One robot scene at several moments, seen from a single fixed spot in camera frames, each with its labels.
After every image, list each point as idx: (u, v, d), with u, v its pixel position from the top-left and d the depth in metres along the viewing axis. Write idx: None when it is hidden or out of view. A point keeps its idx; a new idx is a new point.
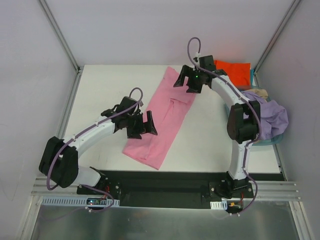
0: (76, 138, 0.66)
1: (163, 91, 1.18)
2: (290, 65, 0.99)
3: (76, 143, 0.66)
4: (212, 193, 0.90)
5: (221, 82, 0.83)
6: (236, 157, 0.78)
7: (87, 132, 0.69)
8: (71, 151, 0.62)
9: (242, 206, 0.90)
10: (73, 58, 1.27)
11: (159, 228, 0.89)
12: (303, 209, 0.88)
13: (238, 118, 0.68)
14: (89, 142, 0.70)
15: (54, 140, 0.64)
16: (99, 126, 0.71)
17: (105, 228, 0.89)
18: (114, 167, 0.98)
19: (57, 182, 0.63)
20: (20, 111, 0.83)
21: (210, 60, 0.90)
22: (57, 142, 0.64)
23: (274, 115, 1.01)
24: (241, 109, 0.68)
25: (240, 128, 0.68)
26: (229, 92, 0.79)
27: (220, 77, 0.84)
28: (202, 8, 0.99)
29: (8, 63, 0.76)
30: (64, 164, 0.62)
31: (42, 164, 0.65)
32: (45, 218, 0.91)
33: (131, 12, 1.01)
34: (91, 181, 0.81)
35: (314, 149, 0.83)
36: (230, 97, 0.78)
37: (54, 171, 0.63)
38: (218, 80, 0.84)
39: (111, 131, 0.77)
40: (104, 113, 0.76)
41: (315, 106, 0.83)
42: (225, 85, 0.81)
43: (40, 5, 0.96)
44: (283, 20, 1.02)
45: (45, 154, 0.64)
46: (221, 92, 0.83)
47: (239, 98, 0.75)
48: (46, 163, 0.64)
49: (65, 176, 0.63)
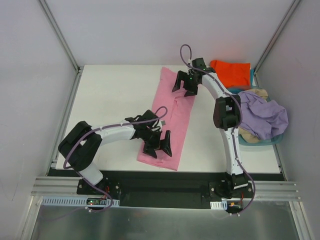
0: (102, 129, 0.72)
1: (166, 92, 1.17)
2: (290, 66, 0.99)
3: (102, 133, 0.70)
4: (212, 193, 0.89)
5: (210, 78, 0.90)
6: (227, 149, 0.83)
7: (113, 127, 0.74)
8: (97, 139, 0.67)
9: (242, 206, 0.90)
10: (73, 58, 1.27)
11: (159, 228, 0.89)
12: (303, 209, 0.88)
13: (222, 108, 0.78)
14: (110, 137, 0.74)
15: (83, 124, 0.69)
16: (123, 127, 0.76)
17: (105, 228, 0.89)
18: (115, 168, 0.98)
19: (72, 163, 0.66)
20: (20, 111, 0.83)
21: (201, 60, 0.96)
22: (85, 127, 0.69)
23: (274, 115, 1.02)
24: (224, 101, 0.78)
25: (224, 118, 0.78)
26: (216, 88, 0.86)
27: (208, 73, 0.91)
28: (202, 8, 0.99)
29: (8, 63, 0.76)
30: (86, 148, 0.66)
31: (64, 142, 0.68)
32: (45, 218, 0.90)
33: (131, 13, 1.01)
34: (93, 178, 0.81)
35: (314, 149, 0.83)
36: (216, 91, 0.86)
37: (74, 152, 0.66)
38: (206, 76, 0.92)
39: (129, 136, 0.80)
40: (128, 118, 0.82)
41: (314, 106, 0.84)
42: (212, 81, 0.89)
43: (40, 5, 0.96)
44: (283, 21, 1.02)
45: (70, 134, 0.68)
46: (209, 87, 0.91)
47: (223, 92, 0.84)
48: (69, 142, 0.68)
49: (82, 161, 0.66)
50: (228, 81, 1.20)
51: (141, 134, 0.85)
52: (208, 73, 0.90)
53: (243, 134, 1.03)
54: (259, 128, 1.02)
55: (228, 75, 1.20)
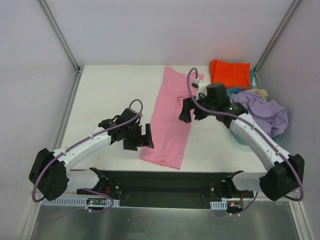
0: (66, 152, 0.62)
1: (169, 91, 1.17)
2: (291, 66, 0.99)
3: (66, 158, 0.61)
4: (212, 193, 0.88)
5: (245, 126, 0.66)
6: (251, 179, 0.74)
7: (80, 145, 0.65)
8: (59, 167, 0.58)
9: (242, 206, 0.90)
10: (73, 58, 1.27)
11: (159, 229, 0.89)
12: (303, 209, 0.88)
13: (280, 181, 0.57)
14: (81, 155, 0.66)
15: (45, 152, 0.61)
16: (94, 139, 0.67)
17: (105, 228, 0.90)
18: (115, 168, 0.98)
19: (44, 194, 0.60)
20: (20, 111, 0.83)
21: (223, 89, 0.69)
22: (47, 155, 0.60)
23: (274, 115, 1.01)
24: (283, 171, 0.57)
25: (282, 191, 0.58)
26: (263, 145, 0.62)
27: (242, 119, 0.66)
28: (202, 8, 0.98)
29: (9, 63, 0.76)
30: (51, 179, 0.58)
31: (31, 175, 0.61)
32: (44, 218, 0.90)
33: (131, 13, 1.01)
34: (89, 182, 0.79)
35: (314, 149, 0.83)
36: (263, 150, 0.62)
37: (42, 185, 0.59)
38: (239, 122, 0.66)
39: (106, 143, 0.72)
40: (101, 123, 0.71)
41: (315, 107, 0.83)
42: (251, 132, 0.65)
43: (40, 5, 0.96)
44: (283, 21, 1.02)
45: (35, 165, 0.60)
46: (245, 137, 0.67)
47: (277, 153, 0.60)
48: (35, 174, 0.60)
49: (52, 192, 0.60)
50: (228, 81, 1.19)
51: (121, 135, 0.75)
52: (239, 118, 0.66)
53: None
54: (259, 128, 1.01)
55: (228, 75, 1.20)
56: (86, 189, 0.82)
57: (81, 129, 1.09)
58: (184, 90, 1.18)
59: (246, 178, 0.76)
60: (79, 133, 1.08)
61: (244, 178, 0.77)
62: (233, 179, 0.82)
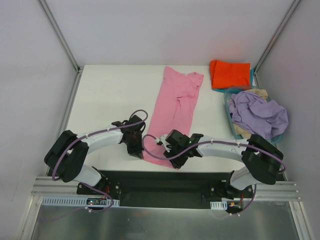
0: (89, 136, 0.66)
1: (168, 92, 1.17)
2: (290, 66, 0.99)
3: (88, 140, 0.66)
4: (212, 193, 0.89)
5: (207, 144, 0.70)
6: (248, 179, 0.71)
7: (100, 133, 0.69)
8: (84, 146, 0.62)
9: (242, 206, 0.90)
10: (73, 58, 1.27)
11: (159, 229, 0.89)
12: (303, 209, 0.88)
13: (258, 164, 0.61)
14: (98, 144, 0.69)
15: (68, 133, 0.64)
16: (110, 132, 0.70)
17: (105, 228, 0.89)
18: (113, 167, 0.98)
19: (60, 175, 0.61)
20: (20, 111, 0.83)
21: (178, 133, 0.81)
22: (71, 136, 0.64)
23: (274, 115, 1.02)
24: (254, 156, 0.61)
25: (270, 169, 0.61)
26: (225, 147, 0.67)
27: (200, 142, 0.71)
28: (202, 8, 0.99)
29: (9, 63, 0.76)
30: (73, 158, 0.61)
31: (50, 154, 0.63)
32: (44, 218, 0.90)
33: (131, 13, 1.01)
34: (91, 180, 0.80)
35: (314, 149, 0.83)
36: (228, 150, 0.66)
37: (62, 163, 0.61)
38: (201, 146, 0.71)
39: (116, 140, 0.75)
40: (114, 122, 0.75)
41: (315, 106, 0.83)
42: (214, 145, 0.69)
43: (41, 5, 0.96)
44: (283, 21, 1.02)
45: (56, 145, 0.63)
46: (214, 153, 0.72)
47: (238, 145, 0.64)
48: (55, 153, 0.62)
49: (70, 171, 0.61)
50: (229, 81, 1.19)
51: (129, 137, 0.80)
52: (198, 143, 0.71)
53: (244, 134, 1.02)
54: (259, 128, 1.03)
55: (228, 75, 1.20)
56: (89, 186, 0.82)
57: (82, 129, 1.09)
58: (184, 90, 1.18)
59: (240, 178, 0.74)
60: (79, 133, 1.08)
61: (241, 180, 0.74)
62: (232, 184, 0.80)
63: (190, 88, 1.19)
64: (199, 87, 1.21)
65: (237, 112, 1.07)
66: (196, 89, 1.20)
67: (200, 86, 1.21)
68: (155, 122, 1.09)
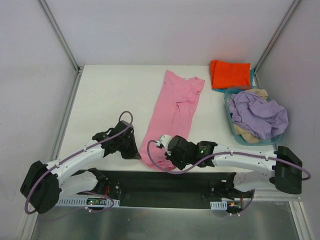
0: (60, 165, 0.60)
1: (168, 95, 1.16)
2: (290, 66, 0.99)
3: (59, 171, 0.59)
4: (212, 193, 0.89)
5: (226, 156, 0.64)
6: (256, 182, 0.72)
7: (73, 158, 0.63)
8: (54, 179, 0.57)
9: (242, 206, 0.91)
10: (73, 58, 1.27)
11: (159, 228, 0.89)
12: (303, 209, 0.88)
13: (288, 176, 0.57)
14: (75, 168, 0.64)
15: (38, 164, 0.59)
16: (88, 151, 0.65)
17: (105, 228, 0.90)
18: (112, 168, 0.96)
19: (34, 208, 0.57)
20: (20, 111, 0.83)
21: (184, 140, 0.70)
22: (40, 167, 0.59)
23: (274, 115, 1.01)
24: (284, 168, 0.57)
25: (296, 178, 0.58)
26: (251, 161, 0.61)
27: (218, 153, 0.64)
28: (202, 8, 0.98)
29: (9, 63, 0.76)
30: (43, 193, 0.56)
31: (23, 188, 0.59)
32: (44, 218, 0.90)
33: (131, 12, 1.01)
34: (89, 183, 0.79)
35: (314, 149, 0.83)
36: (255, 164, 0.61)
37: (34, 197, 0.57)
38: (218, 157, 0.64)
39: (100, 156, 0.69)
40: (95, 136, 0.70)
41: (315, 107, 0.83)
42: (233, 157, 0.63)
43: (40, 4, 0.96)
44: (283, 20, 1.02)
45: (27, 178, 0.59)
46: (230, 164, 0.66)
47: (267, 158, 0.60)
48: (27, 187, 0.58)
49: (45, 204, 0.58)
50: (229, 82, 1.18)
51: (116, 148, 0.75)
52: (215, 154, 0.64)
53: (243, 134, 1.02)
54: (259, 128, 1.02)
55: (228, 75, 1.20)
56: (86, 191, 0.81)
57: (82, 129, 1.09)
58: (185, 91, 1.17)
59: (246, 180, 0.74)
60: (79, 133, 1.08)
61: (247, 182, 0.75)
62: (236, 188, 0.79)
63: (190, 92, 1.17)
64: (199, 93, 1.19)
65: (237, 112, 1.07)
66: (196, 93, 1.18)
67: (200, 91, 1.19)
68: (153, 125, 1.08)
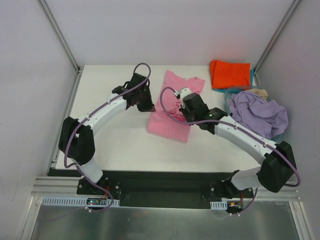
0: (90, 118, 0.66)
1: (170, 93, 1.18)
2: (290, 66, 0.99)
3: (91, 122, 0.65)
4: (212, 193, 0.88)
5: (229, 127, 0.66)
6: (250, 180, 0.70)
7: (101, 110, 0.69)
8: (87, 130, 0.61)
9: (242, 206, 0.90)
10: (73, 58, 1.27)
11: (159, 229, 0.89)
12: (303, 209, 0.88)
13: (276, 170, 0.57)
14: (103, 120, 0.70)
15: (70, 120, 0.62)
16: (111, 104, 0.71)
17: (105, 228, 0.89)
18: (111, 167, 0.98)
19: (75, 159, 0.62)
20: (21, 111, 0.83)
21: (199, 100, 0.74)
22: (72, 122, 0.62)
23: (274, 115, 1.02)
24: (276, 161, 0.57)
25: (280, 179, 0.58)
26: (249, 140, 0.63)
27: (223, 122, 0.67)
28: (202, 8, 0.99)
29: (9, 63, 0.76)
30: (80, 143, 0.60)
31: (61, 144, 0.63)
32: (44, 218, 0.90)
33: (131, 12, 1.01)
34: (94, 176, 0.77)
35: (314, 149, 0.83)
36: (252, 145, 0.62)
37: (73, 149, 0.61)
38: (222, 125, 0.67)
39: (122, 107, 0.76)
40: (114, 90, 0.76)
41: (315, 106, 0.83)
42: (235, 131, 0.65)
43: (41, 5, 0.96)
44: (283, 21, 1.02)
45: (63, 134, 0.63)
46: (230, 138, 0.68)
47: (264, 145, 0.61)
48: (65, 141, 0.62)
49: (84, 155, 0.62)
50: (229, 81, 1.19)
51: (135, 100, 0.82)
52: (220, 121, 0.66)
53: None
54: (259, 128, 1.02)
55: (228, 75, 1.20)
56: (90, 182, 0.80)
57: None
58: None
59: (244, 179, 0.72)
60: None
61: (243, 180, 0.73)
62: (233, 181, 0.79)
63: None
64: (199, 92, 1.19)
65: (237, 112, 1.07)
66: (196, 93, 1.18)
67: (200, 91, 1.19)
68: (154, 123, 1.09)
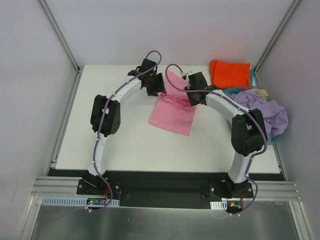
0: (116, 94, 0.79)
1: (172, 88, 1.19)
2: (290, 66, 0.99)
3: (117, 98, 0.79)
4: (212, 193, 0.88)
5: (216, 96, 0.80)
6: (239, 163, 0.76)
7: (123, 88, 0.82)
8: (116, 103, 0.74)
9: (242, 206, 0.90)
10: (73, 58, 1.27)
11: (159, 228, 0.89)
12: (303, 209, 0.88)
13: (241, 129, 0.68)
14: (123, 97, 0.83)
15: (100, 97, 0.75)
16: (130, 84, 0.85)
17: (104, 228, 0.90)
18: (111, 167, 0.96)
19: (106, 130, 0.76)
20: (21, 111, 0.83)
21: (201, 76, 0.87)
22: (103, 99, 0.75)
23: (274, 115, 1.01)
24: (243, 121, 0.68)
25: (246, 140, 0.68)
26: (228, 105, 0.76)
27: (213, 92, 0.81)
28: (202, 8, 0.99)
29: (9, 62, 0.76)
30: (112, 115, 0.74)
31: (92, 118, 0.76)
32: (45, 218, 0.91)
33: (131, 12, 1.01)
34: (102, 166, 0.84)
35: (314, 149, 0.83)
36: (229, 109, 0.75)
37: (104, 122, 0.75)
38: (211, 95, 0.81)
39: (138, 87, 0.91)
40: (130, 73, 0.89)
41: (315, 106, 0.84)
42: (219, 99, 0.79)
43: (40, 4, 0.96)
44: (283, 20, 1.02)
45: (94, 109, 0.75)
46: (217, 106, 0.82)
47: (238, 109, 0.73)
48: (96, 116, 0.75)
49: (114, 125, 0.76)
50: (229, 81, 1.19)
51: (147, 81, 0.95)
52: (210, 91, 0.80)
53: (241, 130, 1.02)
54: None
55: (228, 75, 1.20)
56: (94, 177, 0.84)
57: (82, 130, 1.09)
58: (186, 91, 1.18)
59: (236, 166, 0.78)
60: (79, 133, 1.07)
61: (235, 167, 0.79)
62: (229, 174, 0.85)
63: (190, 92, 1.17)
64: None
65: None
66: None
67: None
68: (156, 118, 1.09)
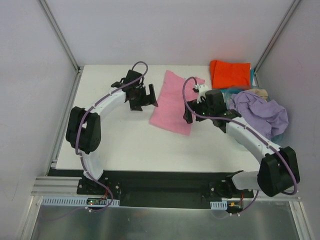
0: (95, 106, 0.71)
1: (172, 89, 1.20)
2: (291, 66, 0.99)
3: (97, 110, 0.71)
4: (212, 193, 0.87)
5: (238, 126, 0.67)
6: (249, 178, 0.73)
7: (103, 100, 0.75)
8: (95, 116, 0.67)
9: (242, 206, 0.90)
10: (73, 58, 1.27)
11: (159, 228, 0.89)
12: (303, 209, 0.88)
13: (273, 172, 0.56)
14: (118, 98, 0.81)
15: (76, 109, 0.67)
16: (112, 95, 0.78)
17: (104, 228, 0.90)
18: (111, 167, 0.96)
19: (85, 146, 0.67)
20: (21, 111, 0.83)
21: (220, 97, 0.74)
22: (81, 111, 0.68)
23: (274, 115, 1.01)
24: (275, 163, 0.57)
25: (277, 184, 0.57)
26: (255, 140, 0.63)
27: (235, 121, 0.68)
28: (202, 8, 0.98)
29: (8, 62, 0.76)
30: (90, 130, 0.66)
31: (68, 133, 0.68)
32: (45, 218, 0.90)
33: (131, 12, 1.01)
34: (96, 171, 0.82)
35: (314, 149, 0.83)
36: (255, 144, 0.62)
37: (82, 138, 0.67)
38: (233, 124, 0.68)
39: (122, 99, 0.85)
40: (113, 85, 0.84)
41: (315, 106, 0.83)
42: (243, 130, 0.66)
43: (40, 4, 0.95)
44: (283, 20, 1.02)
45: (70, 123, 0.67)
46: (239, 137, 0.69)
47: (267, 145, 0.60)
48: (73, 130, 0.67)
49: (93, 141, 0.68)
50: (229, 81, 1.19)
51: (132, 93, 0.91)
52: (232, 119, 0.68)
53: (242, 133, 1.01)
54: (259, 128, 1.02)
55: (228, 75, 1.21)
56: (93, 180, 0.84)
57: None
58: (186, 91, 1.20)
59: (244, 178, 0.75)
60: None
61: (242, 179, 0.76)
62: (233, 178, 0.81)
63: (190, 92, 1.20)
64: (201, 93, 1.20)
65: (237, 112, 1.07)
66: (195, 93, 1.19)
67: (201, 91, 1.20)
68: (155, 118, 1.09)
